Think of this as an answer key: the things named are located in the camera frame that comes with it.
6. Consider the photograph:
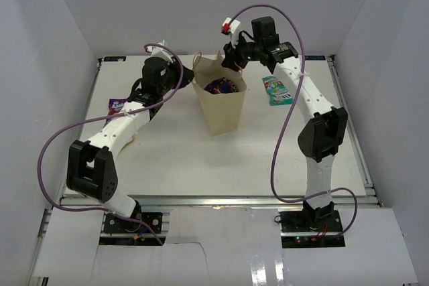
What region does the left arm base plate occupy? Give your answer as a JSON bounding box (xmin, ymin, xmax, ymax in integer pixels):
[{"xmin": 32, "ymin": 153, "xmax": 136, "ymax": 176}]
[{"xmin": 103, "ymin": 212, "xmax": 163, "ymax": 234}]

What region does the left blue table label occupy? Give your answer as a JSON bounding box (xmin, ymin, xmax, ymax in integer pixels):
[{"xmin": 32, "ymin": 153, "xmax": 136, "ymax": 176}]
[{"xmin": 103, "ymin": 56, "xmax": 127, "ymax": 62}]

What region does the aluminium frame rail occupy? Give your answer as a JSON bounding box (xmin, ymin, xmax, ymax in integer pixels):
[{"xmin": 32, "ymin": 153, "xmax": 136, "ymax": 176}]
[{"xmin": 61, "ymin": 195, "xmax": 379, "ymax": 207}]

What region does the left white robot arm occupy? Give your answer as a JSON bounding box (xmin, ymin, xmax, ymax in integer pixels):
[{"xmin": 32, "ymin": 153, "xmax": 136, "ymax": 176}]
[{"xmin": 66, "ymin": 57, "xmax": 194, "ymax": 232}]

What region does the blue table label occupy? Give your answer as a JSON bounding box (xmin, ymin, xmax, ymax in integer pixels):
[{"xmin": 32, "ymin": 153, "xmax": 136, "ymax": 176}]
[
  {"xmin": 305, "ymin": 55, "xmax": 326, "ymax": 61},
  {"xmin": 103, "ymin": 56, "xmax": 127, "ymax": 62}
]

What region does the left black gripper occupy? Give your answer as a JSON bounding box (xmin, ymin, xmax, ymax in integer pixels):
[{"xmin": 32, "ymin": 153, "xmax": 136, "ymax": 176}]
[{"xmin": 158, "ymin": 56, "xmax": 196, "ymax": 96}]

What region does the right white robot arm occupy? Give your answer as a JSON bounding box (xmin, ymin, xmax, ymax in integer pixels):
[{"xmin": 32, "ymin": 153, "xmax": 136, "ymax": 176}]
[{"xmin": 222, "ymin": 17, "xmax": 348, "ymax": 232}]

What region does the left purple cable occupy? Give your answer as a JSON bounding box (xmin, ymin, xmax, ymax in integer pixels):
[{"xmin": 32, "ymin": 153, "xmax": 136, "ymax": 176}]
[{"xmin": 37, "ymin": 43, "xmax": 185, "ymax": 246}]

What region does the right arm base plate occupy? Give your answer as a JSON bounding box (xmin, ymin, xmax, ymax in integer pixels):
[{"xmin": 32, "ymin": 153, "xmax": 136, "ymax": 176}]
[{"xmin": 274, "ymin": 210, "xmax": 343, "ymax": 233}]

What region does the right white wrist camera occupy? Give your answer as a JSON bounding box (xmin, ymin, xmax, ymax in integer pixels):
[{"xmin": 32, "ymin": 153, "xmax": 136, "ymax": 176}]
[{"xmin": 221, "ymin": 17, "xmax": 243, "ymax": 48}]

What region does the dark blue snack bag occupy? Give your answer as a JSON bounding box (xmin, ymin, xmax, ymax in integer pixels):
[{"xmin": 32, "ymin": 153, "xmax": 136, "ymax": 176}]
[{"xmin": 204, "ymin": 77, "xmax": 239, "ymax": 94}]

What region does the teal candy bag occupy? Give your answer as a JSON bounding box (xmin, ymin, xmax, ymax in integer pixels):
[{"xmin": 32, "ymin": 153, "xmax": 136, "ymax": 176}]
[{"xmin": 262, "ymin": 76, "xmax": 294, "ymax": 106}]

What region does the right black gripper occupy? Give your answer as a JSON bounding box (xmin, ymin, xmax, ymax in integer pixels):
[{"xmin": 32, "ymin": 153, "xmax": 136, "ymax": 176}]
[{"xmin": 223, "ymin": 33, "xmax": 264, "ymax": 72}]

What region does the purple pink gummy bag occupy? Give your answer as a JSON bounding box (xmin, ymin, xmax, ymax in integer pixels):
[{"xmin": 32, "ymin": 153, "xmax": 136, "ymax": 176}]
[{"xmin": 107, "ymin": 98, "xmax": 127, "ymax": 115}]

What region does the right blue table label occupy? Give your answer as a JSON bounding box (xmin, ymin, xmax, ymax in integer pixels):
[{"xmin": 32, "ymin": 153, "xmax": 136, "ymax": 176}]
[{"xmin": 305, "ymin": 55, "xmax": 326, "ymax": 61}]

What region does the beige paper bag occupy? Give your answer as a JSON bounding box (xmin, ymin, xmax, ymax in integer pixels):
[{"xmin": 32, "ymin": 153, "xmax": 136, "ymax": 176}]
[{"xmin": 192, "ymin": 52, "xmax": 247, "ymax": 136}]

